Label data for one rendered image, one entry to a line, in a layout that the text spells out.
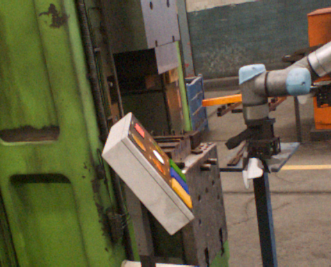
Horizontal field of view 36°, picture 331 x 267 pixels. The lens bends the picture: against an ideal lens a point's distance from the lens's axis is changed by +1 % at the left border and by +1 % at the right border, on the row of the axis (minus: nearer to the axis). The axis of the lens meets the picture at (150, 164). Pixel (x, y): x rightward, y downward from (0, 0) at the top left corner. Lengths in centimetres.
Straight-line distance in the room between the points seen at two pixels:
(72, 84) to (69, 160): 26
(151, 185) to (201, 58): 871
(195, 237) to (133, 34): 79
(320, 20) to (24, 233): 402
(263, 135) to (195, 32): 846
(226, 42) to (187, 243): 797
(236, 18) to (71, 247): 807
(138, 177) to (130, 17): 71
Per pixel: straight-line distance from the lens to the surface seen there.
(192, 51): 999
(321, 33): 540
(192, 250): 200
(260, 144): 152
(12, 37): 185
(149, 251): 153
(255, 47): 966
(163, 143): 201
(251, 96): 150
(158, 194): 130
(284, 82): 146
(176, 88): 235
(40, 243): 205
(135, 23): 182
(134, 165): 128
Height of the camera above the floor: 146
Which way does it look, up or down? 16 degrees down
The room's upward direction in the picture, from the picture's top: 10 degrees counter-clockwise
